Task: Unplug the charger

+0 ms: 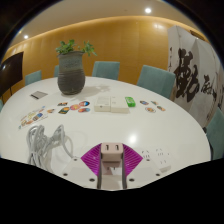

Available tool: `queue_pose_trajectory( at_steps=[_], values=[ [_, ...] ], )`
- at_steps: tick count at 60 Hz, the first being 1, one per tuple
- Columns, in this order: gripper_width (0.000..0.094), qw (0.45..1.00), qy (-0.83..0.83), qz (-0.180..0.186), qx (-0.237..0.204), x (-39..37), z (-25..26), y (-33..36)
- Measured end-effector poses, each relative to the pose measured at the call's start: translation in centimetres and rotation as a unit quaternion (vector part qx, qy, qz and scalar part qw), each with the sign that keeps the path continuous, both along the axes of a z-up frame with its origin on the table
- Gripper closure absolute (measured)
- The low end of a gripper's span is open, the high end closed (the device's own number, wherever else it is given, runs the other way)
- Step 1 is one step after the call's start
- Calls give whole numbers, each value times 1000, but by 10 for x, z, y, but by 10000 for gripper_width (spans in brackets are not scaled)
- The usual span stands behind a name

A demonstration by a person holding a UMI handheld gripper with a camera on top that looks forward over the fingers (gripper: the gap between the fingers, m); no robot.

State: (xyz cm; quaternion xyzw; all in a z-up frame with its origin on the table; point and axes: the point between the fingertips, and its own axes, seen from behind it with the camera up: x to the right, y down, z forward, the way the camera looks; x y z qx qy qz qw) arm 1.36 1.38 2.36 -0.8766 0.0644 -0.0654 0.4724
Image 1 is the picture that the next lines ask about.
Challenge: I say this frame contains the dark square sticker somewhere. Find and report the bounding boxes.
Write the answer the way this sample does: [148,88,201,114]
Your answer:
[58,106,71,115]

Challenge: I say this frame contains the white cardboard box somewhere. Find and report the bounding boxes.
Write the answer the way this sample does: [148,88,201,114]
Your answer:
[110,96,130,114]
[93,96,112,113]

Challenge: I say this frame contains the recessed ceiling lights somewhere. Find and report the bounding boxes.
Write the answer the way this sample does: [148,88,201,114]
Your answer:
[22,7,153,40]

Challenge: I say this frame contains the small green box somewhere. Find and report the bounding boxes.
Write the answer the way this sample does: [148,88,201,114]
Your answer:
[124,96,137,108]

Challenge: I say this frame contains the grey card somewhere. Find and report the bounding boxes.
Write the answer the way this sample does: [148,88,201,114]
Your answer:
[29,90,49,101]

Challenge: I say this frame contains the white rimmed round sticker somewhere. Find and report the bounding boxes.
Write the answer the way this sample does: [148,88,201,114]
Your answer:
[144,106,157,114]

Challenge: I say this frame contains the folding screen with calligraphy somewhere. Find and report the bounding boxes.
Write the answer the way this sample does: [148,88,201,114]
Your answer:
[166,24,224,129]

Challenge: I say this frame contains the black wall screen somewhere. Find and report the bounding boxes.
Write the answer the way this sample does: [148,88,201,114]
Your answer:
[0,50,25,98]

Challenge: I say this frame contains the potted plant in grey vase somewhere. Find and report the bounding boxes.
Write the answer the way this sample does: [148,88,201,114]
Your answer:
[54,39,98,96]

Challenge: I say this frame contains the colourful sticker sheet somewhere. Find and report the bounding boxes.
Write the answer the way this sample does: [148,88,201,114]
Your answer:
[18,107,49,130]

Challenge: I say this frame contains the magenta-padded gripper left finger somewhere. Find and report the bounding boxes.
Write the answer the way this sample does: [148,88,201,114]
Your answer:
[61,142,103,190]

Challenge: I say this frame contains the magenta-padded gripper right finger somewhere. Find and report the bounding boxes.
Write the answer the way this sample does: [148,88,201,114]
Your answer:
[121,143,164,190]

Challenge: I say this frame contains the red blue round sticker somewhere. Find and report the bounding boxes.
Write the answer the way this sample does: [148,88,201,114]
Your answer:
[78,106,91,114]

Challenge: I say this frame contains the pale pink charger block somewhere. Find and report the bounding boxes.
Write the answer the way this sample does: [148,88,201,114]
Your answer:
[100,142,124,192]

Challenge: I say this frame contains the coiled grey cable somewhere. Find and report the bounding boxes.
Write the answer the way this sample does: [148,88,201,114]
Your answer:
[25,124,75,171]

